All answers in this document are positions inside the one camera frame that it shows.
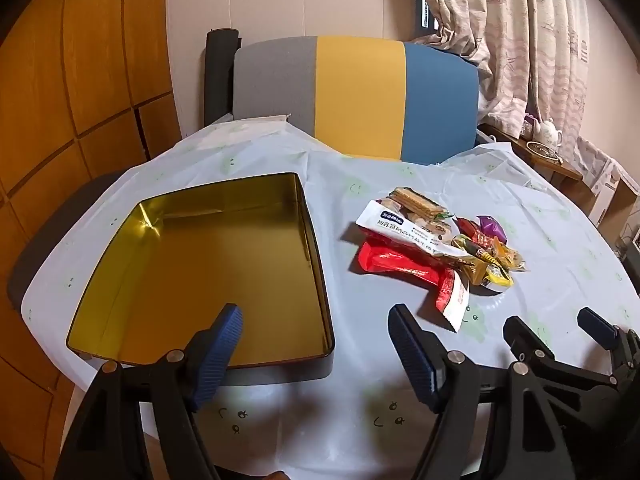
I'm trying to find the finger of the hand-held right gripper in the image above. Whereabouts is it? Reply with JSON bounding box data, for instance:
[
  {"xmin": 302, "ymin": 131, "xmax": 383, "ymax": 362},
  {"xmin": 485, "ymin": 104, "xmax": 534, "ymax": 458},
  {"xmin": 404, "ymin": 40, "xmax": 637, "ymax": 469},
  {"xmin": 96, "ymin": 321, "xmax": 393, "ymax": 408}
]
[
  {"xmin": 576, "ymin": 307, "xmax": 640, "ymax": 392},
  {"xmin": 502, "ymin": 314, "xmax": 622, "ymax": 397}
]

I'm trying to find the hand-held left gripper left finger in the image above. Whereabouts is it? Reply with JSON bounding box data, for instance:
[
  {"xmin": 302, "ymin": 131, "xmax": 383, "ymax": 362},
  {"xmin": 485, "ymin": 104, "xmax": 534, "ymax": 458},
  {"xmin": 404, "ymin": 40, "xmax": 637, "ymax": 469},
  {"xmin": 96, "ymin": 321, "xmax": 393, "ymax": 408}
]
[{"xmin": 54, "ymin": 303, "xmax": 246, "ymax": 480}]

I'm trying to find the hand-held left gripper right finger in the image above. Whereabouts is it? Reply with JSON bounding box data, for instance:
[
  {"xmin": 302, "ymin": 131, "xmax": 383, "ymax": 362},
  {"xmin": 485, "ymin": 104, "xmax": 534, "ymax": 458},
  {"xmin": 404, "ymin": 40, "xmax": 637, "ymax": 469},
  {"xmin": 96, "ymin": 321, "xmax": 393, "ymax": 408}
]
[{"xmin": 388, "ymin": 304, "xmax": 571, "ymax": 480}]

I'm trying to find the dark red white-print packet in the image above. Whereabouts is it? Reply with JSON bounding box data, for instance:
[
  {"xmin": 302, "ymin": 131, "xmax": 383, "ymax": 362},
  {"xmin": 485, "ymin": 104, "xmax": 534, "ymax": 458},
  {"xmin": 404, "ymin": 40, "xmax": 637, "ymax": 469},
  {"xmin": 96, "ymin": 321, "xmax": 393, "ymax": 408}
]
[{"xmin": 434, "ymin": 267, "xmax": 472, "ymax": 334}]

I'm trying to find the pile of small candies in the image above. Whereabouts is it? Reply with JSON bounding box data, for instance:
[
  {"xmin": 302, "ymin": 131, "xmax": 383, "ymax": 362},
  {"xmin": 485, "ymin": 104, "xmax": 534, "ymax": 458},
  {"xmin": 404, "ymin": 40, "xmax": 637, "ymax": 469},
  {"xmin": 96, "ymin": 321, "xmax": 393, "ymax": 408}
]
[{"xmin": 452, "ymin": 214, "xmax": 530, "ymax": 295}]

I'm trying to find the bright red snack packet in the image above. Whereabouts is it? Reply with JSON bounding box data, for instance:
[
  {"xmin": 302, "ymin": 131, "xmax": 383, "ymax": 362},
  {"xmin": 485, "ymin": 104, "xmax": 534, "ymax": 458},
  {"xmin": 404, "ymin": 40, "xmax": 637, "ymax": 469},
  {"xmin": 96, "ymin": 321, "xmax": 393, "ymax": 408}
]
[{"xmin": 357, "ymin": 239, "xmax": 453, "ymax": 290}]

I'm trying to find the gold tin box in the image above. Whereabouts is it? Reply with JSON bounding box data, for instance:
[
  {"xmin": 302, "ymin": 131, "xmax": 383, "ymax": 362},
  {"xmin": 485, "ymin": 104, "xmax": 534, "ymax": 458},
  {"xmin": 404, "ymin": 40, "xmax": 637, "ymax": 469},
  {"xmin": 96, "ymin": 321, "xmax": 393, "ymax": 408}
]
[{"xmin": 66, "ymin": 172, "xmax": 336, "ymax": 380}]

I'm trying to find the purple candy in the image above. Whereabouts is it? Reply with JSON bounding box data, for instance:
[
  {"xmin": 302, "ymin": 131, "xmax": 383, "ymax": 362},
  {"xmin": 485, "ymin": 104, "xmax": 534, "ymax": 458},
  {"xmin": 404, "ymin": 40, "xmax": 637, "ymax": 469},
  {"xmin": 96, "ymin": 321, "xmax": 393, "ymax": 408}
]
[{"xmin": 477, "ymin": 215, "xmax": 507, "ymax": 237}]

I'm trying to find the long white snack packet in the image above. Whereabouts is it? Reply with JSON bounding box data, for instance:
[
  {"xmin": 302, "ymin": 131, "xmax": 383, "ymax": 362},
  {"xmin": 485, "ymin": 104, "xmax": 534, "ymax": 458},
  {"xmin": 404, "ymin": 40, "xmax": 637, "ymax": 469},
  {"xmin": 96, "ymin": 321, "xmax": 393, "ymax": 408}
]
[{"xmin": 355, "ymin": 199, "xmax": 476, "ymax": 265}]

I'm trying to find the cracker packet with green end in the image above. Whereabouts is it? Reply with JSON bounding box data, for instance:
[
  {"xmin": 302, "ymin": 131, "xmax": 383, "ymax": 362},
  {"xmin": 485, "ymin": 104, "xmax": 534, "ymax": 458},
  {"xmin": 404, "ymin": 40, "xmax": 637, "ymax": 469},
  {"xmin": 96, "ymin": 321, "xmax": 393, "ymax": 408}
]
[{"xmin": 391, "ymin": 186, "xmax": 449, "ymax": 221}]

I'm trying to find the pale blue printed tablecloth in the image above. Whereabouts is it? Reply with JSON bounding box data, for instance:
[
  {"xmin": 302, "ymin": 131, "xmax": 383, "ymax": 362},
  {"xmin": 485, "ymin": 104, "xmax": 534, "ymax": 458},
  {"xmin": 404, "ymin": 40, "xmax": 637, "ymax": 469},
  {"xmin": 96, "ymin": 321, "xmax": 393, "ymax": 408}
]
[{"xmin": 20, "ymin": 115, "xmax": 640, "ymax": 480}]

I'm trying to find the white side cabinet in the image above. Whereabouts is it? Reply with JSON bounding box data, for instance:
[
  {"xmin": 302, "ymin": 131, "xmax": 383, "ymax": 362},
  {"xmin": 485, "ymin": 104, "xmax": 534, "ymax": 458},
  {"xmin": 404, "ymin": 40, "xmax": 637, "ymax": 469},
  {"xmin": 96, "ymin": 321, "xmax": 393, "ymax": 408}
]
[{"xmin": 590, "ymin": 160, "xmax": 636, "ymax": 226}]

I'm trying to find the wooden side table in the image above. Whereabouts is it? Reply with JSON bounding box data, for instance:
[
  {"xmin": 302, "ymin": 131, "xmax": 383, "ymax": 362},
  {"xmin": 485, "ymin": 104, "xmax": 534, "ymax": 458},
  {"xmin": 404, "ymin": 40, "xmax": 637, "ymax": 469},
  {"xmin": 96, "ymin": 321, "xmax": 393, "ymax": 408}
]
[{"xmin": 482, "ymin": 122, "xmax": 586, "ymax": 201}]

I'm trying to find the white lace cloth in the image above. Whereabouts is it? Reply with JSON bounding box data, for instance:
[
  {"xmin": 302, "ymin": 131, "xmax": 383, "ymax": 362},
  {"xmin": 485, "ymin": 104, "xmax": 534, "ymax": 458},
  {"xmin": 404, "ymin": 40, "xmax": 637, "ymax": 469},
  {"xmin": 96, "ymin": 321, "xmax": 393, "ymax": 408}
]
[{"xmin": 575, "ymin": 135, "xmax": 623, "ymax": 186}]

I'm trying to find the round white-rimmed tray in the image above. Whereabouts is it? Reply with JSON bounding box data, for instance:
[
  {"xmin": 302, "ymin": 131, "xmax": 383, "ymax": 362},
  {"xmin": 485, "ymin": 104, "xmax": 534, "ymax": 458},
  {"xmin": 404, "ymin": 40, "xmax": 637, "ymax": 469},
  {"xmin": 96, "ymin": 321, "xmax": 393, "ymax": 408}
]
[{"xmin": 525, "ymin": 141, "xmax": 565, "ymax": 165}]

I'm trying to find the white teapot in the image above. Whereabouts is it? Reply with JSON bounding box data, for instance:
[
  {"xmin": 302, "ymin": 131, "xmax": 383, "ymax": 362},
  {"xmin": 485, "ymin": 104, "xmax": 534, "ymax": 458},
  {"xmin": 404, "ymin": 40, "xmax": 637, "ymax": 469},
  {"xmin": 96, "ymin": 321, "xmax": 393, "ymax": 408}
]
[{"xmin": 532, "ymin": 117, "xmax": 565, "ymax": 151}]

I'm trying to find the grey yellow blue chair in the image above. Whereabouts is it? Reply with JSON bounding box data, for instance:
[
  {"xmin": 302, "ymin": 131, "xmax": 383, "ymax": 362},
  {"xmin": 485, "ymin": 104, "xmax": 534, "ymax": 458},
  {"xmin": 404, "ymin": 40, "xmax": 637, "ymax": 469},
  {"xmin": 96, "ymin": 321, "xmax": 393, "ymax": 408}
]
[{"xmin": 204, "ymin": 27, "xmax": 481, "ymax": 166}]

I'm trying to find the patterned beige curtain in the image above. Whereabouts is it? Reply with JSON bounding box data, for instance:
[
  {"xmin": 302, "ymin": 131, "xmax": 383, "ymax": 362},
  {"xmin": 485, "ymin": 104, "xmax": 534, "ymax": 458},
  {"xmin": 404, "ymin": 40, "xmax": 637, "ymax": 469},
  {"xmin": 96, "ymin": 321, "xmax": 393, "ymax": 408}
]
[{"xmin": 412, "ymin": 0, "xmax": 621, "ymax": 171}]

